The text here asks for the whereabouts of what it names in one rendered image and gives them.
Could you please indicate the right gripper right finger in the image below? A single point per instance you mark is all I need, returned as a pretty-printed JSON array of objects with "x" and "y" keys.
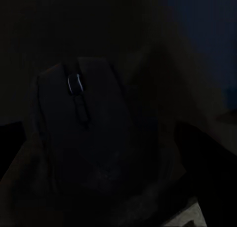
[{"x": 212, "y": 170}]

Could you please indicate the desk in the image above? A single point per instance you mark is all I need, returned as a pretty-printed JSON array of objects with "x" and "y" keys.
[{"x": 180, "y": 54}]

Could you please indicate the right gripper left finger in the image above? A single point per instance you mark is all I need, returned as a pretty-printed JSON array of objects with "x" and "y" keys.
[{"x": 12, "y": 137}]

